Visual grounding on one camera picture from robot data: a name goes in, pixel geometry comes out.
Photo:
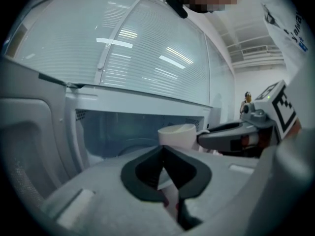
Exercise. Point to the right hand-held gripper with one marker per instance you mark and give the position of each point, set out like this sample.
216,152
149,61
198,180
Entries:
268,112

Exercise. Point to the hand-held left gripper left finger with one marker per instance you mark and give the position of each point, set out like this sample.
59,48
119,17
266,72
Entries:
98,181

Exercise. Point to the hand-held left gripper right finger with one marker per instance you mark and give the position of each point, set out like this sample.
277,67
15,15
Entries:
233,181

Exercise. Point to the white cup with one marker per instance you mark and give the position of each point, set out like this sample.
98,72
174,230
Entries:
177,138

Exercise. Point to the white microwave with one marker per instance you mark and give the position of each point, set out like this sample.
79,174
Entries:
49,122

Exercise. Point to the white ceiling air vent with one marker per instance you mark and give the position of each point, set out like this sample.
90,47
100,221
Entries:
261,49

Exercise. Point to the glass partition with striped blinds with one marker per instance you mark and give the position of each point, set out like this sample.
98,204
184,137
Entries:
128,48

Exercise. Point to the black head-worn camera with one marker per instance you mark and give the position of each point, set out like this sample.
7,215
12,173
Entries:
176,2

